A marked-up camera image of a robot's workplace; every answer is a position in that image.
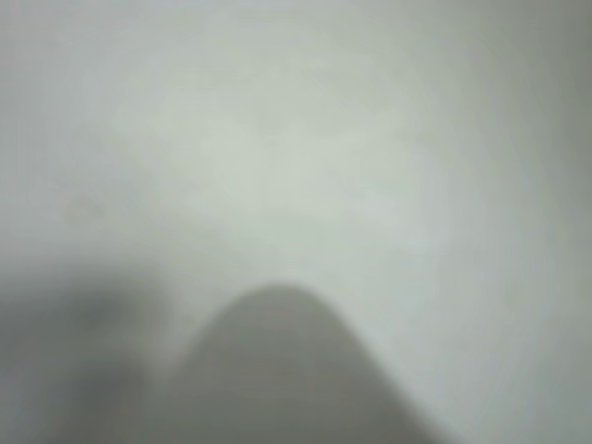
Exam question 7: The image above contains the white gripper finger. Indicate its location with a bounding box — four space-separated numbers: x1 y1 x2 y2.
179 280 460 444

